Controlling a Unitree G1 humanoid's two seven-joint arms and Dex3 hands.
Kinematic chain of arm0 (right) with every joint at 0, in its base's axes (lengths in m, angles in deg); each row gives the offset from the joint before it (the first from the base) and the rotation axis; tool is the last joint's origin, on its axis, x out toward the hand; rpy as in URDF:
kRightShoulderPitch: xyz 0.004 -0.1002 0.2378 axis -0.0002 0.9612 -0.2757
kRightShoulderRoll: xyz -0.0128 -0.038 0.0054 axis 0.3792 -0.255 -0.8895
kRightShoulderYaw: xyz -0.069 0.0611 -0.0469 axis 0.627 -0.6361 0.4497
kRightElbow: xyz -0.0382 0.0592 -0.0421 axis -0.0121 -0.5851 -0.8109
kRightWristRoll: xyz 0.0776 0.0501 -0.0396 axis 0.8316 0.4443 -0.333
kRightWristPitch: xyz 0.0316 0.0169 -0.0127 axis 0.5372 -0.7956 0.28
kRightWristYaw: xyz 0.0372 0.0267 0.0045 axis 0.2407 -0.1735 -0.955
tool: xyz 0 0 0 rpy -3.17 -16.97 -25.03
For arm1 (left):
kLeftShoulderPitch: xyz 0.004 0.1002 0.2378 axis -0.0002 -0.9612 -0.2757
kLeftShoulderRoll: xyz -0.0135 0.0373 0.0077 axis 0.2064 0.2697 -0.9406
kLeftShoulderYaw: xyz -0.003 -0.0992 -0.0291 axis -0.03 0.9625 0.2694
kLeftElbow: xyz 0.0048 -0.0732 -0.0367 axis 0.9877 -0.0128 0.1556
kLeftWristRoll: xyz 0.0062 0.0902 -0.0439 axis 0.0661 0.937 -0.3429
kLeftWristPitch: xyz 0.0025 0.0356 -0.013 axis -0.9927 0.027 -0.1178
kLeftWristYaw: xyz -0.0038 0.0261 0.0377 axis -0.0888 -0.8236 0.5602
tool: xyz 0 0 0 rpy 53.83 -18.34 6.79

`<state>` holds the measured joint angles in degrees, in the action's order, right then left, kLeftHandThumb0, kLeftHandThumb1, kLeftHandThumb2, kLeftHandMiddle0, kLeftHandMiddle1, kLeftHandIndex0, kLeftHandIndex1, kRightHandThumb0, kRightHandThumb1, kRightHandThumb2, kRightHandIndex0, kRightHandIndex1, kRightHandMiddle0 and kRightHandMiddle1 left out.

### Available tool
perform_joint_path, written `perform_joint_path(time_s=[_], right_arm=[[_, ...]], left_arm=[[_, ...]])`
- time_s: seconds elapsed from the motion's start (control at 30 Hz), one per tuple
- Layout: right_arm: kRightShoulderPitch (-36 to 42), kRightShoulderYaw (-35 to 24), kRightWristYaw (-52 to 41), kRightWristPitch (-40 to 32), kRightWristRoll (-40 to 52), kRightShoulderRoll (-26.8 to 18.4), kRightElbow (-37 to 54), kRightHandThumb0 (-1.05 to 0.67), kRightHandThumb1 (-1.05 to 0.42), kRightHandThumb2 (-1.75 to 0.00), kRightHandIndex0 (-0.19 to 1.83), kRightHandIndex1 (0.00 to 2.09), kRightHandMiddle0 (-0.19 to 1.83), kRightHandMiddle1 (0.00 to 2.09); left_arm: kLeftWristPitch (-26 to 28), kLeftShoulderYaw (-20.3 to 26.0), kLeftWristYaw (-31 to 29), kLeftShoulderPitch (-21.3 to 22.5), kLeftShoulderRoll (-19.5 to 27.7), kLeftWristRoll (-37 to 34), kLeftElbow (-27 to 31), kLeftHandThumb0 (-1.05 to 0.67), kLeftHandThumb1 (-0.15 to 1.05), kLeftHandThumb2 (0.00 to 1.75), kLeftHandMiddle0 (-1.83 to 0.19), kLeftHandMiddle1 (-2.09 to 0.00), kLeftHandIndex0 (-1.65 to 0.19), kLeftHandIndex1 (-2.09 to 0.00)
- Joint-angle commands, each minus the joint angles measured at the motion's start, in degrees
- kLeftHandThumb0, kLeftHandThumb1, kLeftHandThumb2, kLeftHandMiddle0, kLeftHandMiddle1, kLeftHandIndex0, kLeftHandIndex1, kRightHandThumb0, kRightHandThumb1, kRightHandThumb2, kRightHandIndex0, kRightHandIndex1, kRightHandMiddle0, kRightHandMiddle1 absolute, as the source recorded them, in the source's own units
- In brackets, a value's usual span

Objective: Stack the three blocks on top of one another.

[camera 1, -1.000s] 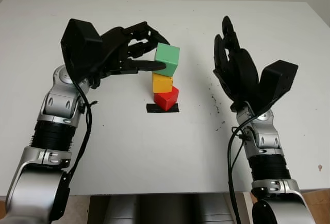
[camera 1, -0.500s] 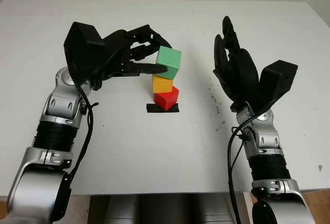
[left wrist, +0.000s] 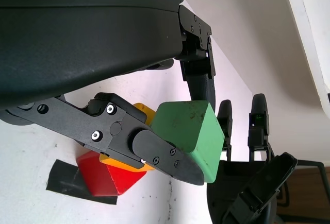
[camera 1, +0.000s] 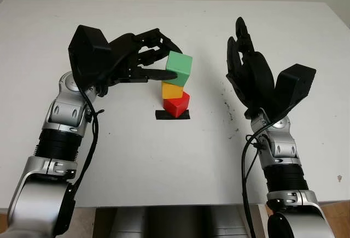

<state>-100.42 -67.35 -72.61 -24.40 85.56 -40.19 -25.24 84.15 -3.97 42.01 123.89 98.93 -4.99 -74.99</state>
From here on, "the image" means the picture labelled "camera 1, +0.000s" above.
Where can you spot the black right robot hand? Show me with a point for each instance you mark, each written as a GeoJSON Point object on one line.
{"type": "Point", "coordinates": [254, 82]}

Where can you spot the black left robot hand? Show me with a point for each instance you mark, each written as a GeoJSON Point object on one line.
{"type": "Point", "coordinates": [123, 57]}

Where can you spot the green wooden block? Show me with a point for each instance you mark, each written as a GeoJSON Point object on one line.
{"type": "Point", "coordinates": [180, 63]}

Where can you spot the yellow wooden block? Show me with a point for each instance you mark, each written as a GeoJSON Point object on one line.
{"type": "Point", "coordinates": [172, 91]}

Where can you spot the red wooden block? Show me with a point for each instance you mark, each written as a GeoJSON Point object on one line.
{"type": "Point", "coordinates": [177, 106]}

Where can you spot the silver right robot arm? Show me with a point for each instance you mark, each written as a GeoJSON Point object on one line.
{"type": "Point", "coordinates": [281, 150]}

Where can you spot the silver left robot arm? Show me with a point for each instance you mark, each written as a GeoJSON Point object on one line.
{"type": "Point", "coordinates": [63, 112]}

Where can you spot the black tape strip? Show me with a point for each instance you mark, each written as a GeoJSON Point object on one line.
{"type": "Point", "coordinates": [161, 115]}

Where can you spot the dark grey robot torso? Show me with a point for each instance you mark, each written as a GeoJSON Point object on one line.
{"type": "Point", "coordinates": [175, 221]}

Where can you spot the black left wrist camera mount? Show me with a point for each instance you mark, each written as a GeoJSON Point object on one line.
{"type": "Point", "coordinates": [87, 54]}

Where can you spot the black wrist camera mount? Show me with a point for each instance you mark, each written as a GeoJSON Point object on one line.
{"type": "Point", "coordinates": [295, 82]}
{"type": "Point", "coordinates": [87, 54]}

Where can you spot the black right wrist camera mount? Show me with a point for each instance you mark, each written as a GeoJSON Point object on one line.
{"type": "Point", "coordinates": [295, 82]}

